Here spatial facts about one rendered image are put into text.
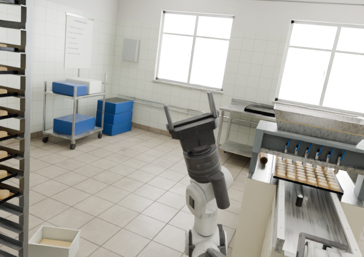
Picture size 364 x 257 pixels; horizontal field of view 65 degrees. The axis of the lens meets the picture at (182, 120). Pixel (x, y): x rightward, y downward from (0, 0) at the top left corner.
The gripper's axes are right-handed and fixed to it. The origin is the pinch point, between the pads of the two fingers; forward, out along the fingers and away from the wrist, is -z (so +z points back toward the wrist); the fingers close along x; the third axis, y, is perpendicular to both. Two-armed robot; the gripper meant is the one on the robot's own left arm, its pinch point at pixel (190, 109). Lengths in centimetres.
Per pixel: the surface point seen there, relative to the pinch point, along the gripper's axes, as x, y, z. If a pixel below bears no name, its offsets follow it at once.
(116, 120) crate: -79, -430, 153
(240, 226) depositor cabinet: 26, -83, 127
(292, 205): 50, -53, 94
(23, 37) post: -50, -66, -24
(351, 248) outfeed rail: 52, -11, 82
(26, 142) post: -65, -60, 17
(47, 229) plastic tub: -113, -127, 113
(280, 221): 32, -30, 76
